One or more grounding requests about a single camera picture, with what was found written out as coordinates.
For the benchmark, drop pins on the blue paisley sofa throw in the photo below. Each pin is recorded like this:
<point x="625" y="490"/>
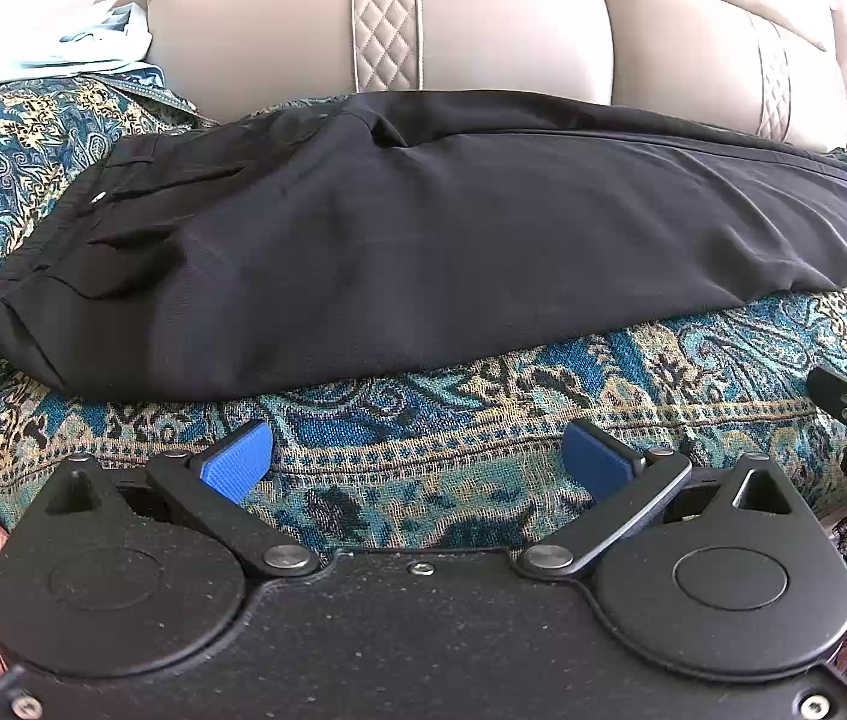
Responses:
<point x="469" y="456"/>

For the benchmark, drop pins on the beige leather sofa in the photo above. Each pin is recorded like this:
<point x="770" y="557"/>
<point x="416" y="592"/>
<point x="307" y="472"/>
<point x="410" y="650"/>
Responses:
<point x="775" y="68"/>

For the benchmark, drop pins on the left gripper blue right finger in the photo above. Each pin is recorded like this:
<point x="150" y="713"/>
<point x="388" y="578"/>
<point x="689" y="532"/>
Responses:
<point x="627" y="488"/>

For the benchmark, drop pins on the light blue cloth pile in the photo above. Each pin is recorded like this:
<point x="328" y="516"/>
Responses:
<point x="107" y="37"/>

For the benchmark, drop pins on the black pants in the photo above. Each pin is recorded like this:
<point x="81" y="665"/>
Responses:
<point x="403" y="232"/>

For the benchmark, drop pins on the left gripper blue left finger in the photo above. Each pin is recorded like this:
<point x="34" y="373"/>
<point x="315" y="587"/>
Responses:
<point x="206" y="492"/>

